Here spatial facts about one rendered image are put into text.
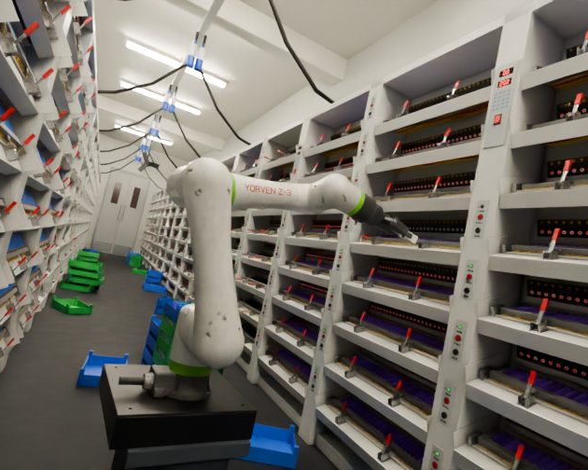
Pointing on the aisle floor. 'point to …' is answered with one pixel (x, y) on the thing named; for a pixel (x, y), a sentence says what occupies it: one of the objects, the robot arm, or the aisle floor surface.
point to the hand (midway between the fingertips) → (407, 236)
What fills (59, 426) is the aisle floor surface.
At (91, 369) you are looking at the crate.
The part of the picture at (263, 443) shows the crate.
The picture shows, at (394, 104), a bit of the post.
